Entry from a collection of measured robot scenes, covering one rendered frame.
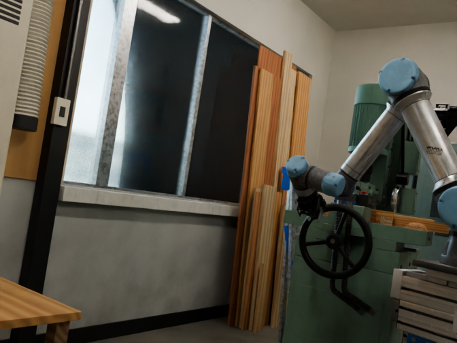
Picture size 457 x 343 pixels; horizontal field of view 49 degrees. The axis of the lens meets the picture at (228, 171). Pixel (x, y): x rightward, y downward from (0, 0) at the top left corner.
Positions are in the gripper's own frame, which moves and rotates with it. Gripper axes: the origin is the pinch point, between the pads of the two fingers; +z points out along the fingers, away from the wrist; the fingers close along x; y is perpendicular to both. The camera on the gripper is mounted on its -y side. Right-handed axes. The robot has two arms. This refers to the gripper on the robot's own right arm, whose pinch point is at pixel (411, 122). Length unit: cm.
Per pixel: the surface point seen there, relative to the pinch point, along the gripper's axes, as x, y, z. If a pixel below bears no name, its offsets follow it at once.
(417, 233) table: 33.7, -31.9, -9.0
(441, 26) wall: -270, -33, 26
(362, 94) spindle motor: -6.4, 9.1, 22.2
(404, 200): 0.4, -39.5, 2.7
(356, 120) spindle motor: -0.4, -0.8, 23.6
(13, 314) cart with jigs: 148, 6, 74
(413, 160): -12.2, -25.5, 1.4
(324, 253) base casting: 42, -44, 27
